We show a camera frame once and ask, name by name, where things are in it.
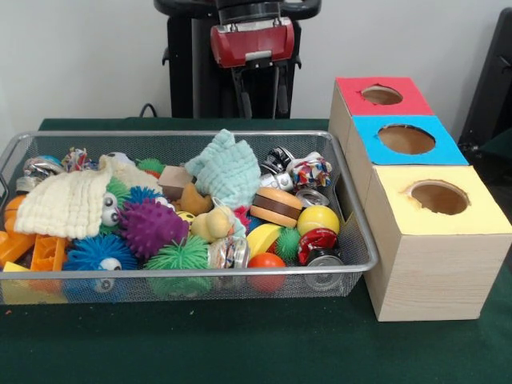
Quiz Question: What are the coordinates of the purple spiky rubber toy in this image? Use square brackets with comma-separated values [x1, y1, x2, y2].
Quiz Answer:
[118, 198, 190, 259]

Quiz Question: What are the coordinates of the orange red ball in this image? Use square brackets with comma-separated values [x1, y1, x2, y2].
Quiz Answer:
[247, 252, 287, 292]

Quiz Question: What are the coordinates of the shallow silver mesh bin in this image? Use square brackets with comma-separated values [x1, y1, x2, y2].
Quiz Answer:
[0, 130, 379, 306]

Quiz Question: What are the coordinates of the green stringy rubber ball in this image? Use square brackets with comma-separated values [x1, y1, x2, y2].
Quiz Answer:
[144, 234, 212, 297]

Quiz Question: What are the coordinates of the black stand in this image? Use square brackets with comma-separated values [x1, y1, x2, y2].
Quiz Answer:
[458, 7, 512, 151]

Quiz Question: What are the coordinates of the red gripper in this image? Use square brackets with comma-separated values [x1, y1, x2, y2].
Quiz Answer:
[210, 18, 296, 119]

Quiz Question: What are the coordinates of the yellow plush duck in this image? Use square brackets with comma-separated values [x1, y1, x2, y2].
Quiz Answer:
[190, 204, 235, 244]

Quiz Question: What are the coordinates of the wooden box with three holes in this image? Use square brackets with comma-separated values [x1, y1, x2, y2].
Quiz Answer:
[328, 76, 512, 323]

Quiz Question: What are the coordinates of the cream knitted cloth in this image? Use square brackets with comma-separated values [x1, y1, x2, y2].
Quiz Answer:
[14, 154, 163, 240]

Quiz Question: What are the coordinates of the blue stringy ball with eyes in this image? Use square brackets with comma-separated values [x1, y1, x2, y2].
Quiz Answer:
[62, 234, 139, 303]

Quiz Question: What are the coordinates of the yellow ball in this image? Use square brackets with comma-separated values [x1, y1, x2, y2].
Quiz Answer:
[297, 205, 340, 237]

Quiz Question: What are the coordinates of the mint green cloth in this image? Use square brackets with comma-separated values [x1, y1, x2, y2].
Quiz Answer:
[184, 128, 262, 235]

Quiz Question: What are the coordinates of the crushed red can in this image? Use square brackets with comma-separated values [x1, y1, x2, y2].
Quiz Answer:
[298, 227, 346, 290]

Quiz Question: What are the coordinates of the dark green tablecloth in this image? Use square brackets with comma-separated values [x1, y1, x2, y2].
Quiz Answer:
[0, 116, 512, 384]
[479, 130, 512, 161]

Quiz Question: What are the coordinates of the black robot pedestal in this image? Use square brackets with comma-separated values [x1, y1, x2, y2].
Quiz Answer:
[154, 0, 323, 119]

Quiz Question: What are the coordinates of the toy hamburger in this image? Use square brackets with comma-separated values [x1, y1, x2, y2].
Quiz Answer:
[250, 186, 304, 228]

